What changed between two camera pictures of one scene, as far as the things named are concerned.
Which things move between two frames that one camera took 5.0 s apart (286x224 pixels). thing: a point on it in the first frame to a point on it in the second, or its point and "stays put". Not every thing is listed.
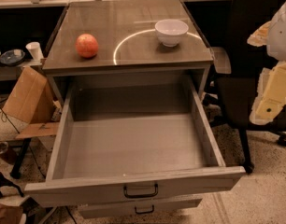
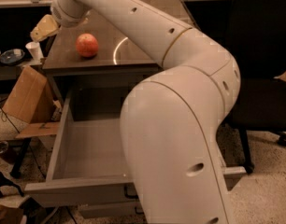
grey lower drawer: x=127 y=207 stays put
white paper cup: x=35 y=50 stays put
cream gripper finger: x=275 y=90 to x=47 y=26
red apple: x=87 y=45 stays put
